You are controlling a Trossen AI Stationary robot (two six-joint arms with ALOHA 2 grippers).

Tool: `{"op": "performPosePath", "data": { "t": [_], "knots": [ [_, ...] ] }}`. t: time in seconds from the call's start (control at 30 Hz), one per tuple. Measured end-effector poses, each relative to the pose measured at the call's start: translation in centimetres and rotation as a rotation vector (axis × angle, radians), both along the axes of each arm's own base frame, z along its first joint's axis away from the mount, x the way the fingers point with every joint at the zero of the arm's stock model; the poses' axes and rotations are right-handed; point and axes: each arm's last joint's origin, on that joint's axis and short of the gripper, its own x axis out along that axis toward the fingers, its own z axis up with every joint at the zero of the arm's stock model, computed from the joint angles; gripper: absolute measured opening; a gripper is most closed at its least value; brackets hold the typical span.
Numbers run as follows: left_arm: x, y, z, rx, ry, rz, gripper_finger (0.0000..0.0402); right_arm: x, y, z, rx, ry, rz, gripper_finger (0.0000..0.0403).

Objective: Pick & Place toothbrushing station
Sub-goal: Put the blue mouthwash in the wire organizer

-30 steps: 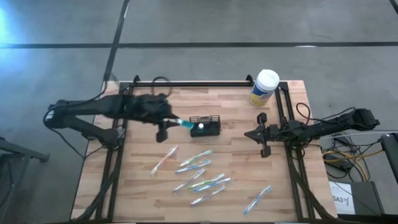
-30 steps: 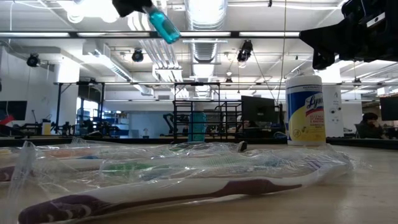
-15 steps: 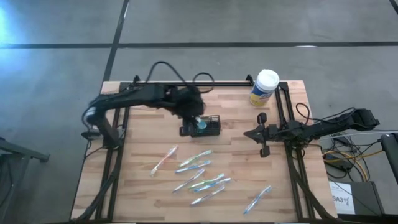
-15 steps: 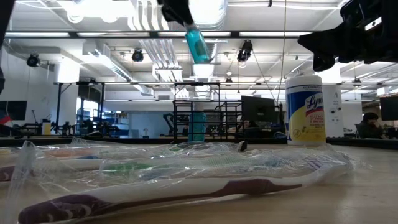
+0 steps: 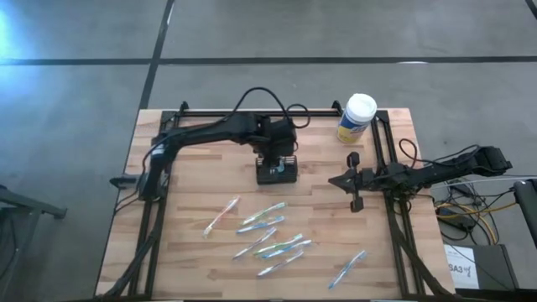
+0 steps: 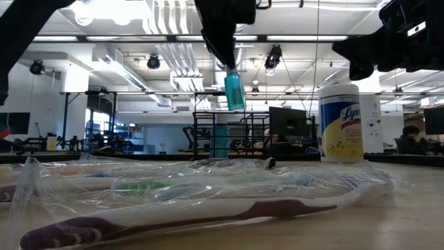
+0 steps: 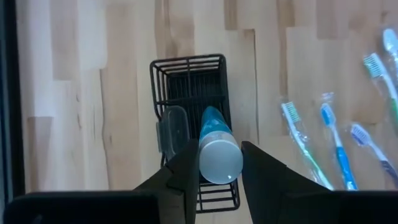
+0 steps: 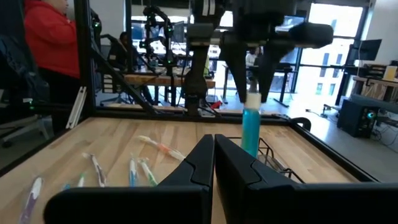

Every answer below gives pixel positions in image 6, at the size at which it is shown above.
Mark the yellow box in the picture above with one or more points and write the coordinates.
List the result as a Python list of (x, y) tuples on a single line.
[(51, 143)]

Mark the silver ceiling air duct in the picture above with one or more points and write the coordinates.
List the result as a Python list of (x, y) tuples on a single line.
[(244, 29)]

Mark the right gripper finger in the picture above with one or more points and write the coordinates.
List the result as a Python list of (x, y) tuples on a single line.
[(360, 44), (362, 58)]

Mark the red background object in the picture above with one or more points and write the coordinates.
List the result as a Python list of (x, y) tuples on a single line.
[(4, 133)]

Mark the small teal mouthwash bottle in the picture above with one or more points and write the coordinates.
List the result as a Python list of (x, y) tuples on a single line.
[(219, 142), (235, 93)]

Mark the long ceiling light bar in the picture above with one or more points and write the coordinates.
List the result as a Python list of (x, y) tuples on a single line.
[(295, 38)]

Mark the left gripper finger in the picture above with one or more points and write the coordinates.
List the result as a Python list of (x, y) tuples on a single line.
[(223, 45)]

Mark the black background station frame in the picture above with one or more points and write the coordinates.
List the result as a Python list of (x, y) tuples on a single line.
[(65, 118)]

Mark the pale green toothbrush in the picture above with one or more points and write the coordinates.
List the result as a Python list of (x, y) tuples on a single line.
[(100, 162)]

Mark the person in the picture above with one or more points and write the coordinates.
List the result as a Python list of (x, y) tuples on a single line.
[(411, 142)]

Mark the black ceiling spotlight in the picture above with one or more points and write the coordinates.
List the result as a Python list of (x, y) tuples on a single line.
[(36, 67), (153, 62)]

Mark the Lysol wipes canister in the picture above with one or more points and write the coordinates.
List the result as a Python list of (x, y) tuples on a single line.
[(340, 132)]

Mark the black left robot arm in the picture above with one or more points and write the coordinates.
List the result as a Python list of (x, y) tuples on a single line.
[(27, 27)]

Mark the black wall screen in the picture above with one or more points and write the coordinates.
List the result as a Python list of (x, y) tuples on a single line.
[(15, 123)]

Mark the black aluminium table frame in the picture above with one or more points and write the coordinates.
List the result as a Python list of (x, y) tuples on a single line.
[(138, 157)]

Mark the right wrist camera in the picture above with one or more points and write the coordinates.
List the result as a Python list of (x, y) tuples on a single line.
[(395, 15)]

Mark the black computer monitor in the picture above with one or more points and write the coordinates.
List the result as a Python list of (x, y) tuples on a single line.
[(434, 121), (288, 125)]

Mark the black overhead camera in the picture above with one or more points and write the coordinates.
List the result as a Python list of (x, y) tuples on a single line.
[(274, 55)]

